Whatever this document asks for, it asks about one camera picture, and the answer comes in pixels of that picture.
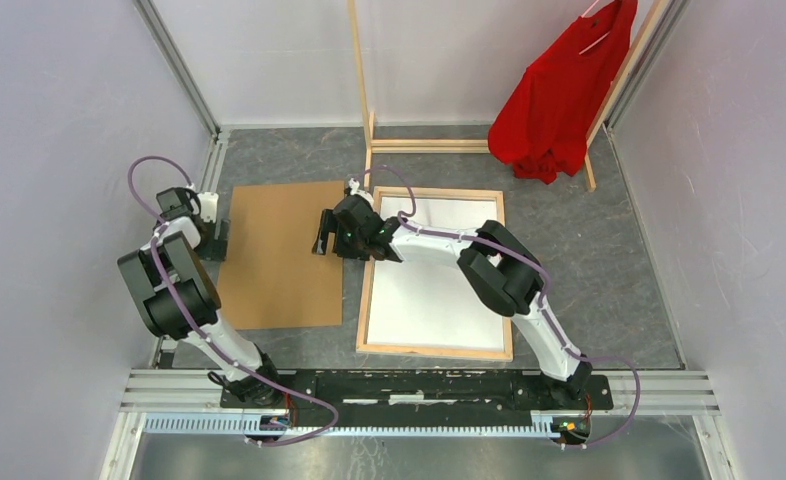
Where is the brown backing board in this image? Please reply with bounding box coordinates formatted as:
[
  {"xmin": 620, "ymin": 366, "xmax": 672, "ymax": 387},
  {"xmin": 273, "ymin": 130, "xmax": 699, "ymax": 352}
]
[{"xmin": 217, "ymin": 181, "xmax": 343, "ymax": 330}]

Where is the printed photo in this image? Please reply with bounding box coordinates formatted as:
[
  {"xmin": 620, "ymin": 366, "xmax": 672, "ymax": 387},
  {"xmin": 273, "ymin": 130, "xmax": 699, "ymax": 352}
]
[{"xmin": 365, "ymin": 195, "xmax": 509, "ymax": 352}]

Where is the white wooden picture frame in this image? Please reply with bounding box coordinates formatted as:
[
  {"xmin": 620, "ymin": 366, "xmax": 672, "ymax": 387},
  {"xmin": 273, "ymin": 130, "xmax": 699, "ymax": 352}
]
[{"xmin": 356, "ymin": 186, "xmax": 513, "ymax": 362}]

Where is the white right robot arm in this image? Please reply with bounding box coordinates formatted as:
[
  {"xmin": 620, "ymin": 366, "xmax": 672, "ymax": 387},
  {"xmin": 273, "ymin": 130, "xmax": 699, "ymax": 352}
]
[{"xmin": 311, "ymin": 191, "xmax": 592, "ymax": 408}]

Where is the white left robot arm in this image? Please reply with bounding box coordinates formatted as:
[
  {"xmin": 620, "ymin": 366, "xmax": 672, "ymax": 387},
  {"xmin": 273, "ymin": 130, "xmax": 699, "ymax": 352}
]
[{"xmin": 117, "ymin": 187, "xmax": 283, "ymax": 408}]

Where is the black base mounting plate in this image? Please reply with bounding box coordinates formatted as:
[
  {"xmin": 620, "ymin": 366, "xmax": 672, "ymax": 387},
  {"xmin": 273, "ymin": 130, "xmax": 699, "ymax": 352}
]
[{"xmin": 220, "ymin": 369, "xmax": 614, "ymax": 430}]

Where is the red t-shirt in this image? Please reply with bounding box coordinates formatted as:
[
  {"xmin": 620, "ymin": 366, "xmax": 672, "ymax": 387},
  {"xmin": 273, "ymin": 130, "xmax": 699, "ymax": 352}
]
[{"xmin": 487, "ymin": 0, "xmax": 638, "ymax": 184}]

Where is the wooden clothes rack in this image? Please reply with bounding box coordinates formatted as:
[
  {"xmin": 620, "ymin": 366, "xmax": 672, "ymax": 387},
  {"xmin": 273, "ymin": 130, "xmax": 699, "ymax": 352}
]
[{"xmin": 345, "ymin": 0, "xmax": 677, "ymax": 169}]

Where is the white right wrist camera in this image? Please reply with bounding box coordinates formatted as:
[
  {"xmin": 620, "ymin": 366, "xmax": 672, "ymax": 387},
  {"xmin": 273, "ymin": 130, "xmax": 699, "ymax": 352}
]
[{"xmin": 345, "ymin": 178, "xmax": 375, "ymax": 209}]

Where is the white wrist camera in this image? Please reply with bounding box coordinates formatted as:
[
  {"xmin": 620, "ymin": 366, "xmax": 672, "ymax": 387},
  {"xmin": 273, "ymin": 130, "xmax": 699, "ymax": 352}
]
[
  {"xmin": 191, "ymin": 192, "xmax": 219, "ymax": 223},
  {"xmin": 345, "ymin": 178, "xmax": 375, "ymax": 209}
]

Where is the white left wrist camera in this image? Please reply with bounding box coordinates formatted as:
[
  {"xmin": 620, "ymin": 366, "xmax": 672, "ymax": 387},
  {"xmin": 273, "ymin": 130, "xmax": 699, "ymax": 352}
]
[{"xmin": 191, "ymin": 192, "xmax": 219, "ymax": 223}]

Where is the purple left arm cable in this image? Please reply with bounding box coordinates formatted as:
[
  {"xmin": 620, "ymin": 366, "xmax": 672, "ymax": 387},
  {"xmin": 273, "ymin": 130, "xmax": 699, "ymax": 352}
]
[{"xmin": 127, "ymin": 156, "xmax": 340, "ymax": 449}]

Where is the aluminium rail with cable comb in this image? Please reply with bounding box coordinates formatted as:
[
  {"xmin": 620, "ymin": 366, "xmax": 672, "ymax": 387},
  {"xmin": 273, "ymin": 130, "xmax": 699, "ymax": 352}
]
[{"xmin": 120, "ymin": 370, "xmax": 720, "ymax": 439}]

